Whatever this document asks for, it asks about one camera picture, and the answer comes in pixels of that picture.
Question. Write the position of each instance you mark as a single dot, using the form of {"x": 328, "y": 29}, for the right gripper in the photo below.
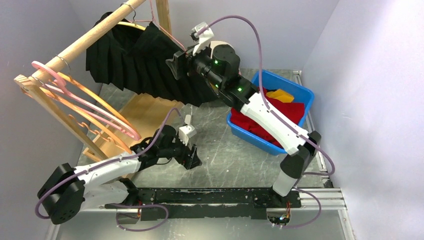
{"x": 188, "y": 59}

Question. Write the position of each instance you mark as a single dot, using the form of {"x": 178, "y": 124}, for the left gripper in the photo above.
{"x": 193, "y": 160}

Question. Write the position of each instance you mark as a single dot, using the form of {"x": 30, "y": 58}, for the black garment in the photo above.
{"x": 135, "y": 59}

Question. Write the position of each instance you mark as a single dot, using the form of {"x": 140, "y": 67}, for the yellow hanger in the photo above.
{"x": 132, "y": 24}

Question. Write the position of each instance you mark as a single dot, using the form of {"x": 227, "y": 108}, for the orange wavy hanger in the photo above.
{"x": 97, "y": 127}

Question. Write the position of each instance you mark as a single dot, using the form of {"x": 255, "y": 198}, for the yellow skirt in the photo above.
{"x": 280, "y": 95}

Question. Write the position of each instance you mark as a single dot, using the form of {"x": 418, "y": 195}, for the pink plastic hanger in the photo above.
{"x": 107, "y": 115}

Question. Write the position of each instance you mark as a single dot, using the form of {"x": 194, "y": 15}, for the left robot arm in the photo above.
{"x": 70, "y": 190}

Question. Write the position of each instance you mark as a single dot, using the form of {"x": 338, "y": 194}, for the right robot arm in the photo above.
{"x": 241, "y": 94}

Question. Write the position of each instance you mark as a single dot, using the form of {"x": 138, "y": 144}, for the small white block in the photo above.
{"x": 189, "y": 115}

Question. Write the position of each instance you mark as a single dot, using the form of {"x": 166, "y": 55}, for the round cream drawer box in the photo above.
{"x": 227, "y": 43}

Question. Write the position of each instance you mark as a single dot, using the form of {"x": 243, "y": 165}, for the wooden clothes rack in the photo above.
{"x": 32, "y": 86}

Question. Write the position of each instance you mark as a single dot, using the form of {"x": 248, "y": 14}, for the blue plastic bin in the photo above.
{"x": 273, "y": 81}

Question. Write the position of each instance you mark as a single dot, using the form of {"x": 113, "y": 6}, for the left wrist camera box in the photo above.
{"x": 185, "y": 133}

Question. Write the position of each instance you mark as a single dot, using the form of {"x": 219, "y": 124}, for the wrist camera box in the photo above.
{"x": 185, "y": 133}
{"x": 202, "y": 35}

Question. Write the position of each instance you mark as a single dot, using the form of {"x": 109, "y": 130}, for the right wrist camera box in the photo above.
{"x": 202, "y": 35}

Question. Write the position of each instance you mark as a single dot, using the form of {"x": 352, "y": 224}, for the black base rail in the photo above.
{"x": 193, "y": 203}

